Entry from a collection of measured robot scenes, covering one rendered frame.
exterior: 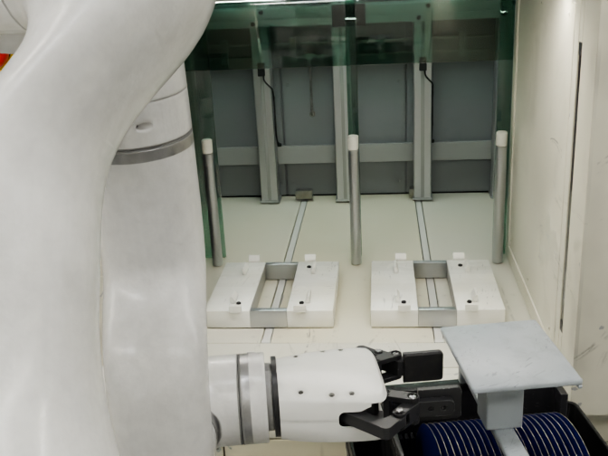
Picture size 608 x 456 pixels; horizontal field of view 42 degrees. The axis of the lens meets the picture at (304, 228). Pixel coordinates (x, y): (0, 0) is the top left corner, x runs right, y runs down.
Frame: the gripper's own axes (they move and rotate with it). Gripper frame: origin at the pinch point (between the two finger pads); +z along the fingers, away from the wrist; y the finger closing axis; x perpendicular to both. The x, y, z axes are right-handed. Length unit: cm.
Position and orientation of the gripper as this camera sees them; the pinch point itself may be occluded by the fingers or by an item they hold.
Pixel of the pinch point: (434, 383)
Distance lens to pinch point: 78.6
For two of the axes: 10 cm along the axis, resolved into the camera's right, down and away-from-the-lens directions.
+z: 10.0, -0.7, 0.6
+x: -0.4, -9.4, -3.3
